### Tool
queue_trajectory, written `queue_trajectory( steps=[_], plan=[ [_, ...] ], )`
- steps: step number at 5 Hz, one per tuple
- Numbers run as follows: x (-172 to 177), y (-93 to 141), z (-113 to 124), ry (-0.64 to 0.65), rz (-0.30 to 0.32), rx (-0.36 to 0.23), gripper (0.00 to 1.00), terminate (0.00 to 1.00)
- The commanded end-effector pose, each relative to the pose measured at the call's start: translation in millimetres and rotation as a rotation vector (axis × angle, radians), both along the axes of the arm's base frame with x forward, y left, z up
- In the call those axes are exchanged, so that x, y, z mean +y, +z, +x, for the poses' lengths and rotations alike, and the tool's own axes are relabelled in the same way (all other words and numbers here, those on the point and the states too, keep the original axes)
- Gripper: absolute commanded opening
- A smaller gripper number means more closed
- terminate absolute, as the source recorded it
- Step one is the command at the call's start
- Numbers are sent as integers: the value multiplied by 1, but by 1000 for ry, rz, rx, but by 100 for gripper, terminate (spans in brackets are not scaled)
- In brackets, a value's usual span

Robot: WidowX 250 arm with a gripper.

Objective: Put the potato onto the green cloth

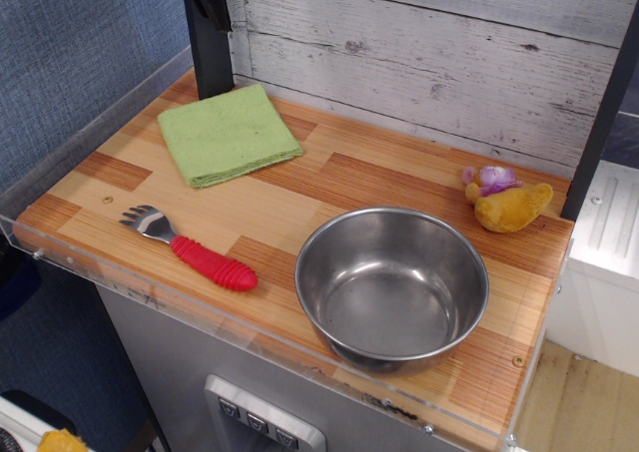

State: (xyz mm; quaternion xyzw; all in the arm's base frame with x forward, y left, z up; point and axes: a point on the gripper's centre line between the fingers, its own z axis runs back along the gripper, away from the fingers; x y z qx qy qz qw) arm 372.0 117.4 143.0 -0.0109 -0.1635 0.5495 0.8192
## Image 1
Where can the stainless steel bowl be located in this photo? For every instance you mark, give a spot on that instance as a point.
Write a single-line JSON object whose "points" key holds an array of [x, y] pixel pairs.
{"points": [[391, 290]]}

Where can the dark vertical post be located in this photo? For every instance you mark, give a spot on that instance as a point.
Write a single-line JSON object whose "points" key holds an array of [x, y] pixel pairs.
{"points": [[604, 120], [211, 54]]}

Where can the clear acrylic edge guard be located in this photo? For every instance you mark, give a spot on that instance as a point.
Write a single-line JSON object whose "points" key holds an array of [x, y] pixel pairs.
{"points": [[178, 326]]}

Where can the red handled metal spork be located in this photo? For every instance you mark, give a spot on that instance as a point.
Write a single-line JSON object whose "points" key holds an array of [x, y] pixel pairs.
{"points": [[223, 271]]}

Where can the yellow plush potato toy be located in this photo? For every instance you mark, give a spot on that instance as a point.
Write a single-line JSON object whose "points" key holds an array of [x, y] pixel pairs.
{"points": [[501, 202]]}

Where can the green folded cloth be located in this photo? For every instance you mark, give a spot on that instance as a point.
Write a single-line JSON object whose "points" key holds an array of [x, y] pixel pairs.
{"points": [[216, 140]]}

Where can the dark vertical post right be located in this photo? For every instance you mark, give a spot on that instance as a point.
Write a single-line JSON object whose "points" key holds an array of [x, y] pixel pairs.
{"points": [[604, 120]]}

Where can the yellow object bottom left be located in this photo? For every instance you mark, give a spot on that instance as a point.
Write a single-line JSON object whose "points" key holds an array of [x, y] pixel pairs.
{"points": [[61, 441]]}

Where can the white ribbed box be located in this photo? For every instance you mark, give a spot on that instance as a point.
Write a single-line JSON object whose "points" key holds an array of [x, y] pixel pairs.
{"points": [[594, 312]]}

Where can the dark vertical post left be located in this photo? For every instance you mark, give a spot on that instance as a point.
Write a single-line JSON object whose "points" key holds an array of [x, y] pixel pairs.
{"points": [[211, 54]]}

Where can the silver button control panel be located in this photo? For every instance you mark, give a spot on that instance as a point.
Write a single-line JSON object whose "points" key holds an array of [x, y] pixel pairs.
{"points": [[253, 424]]}

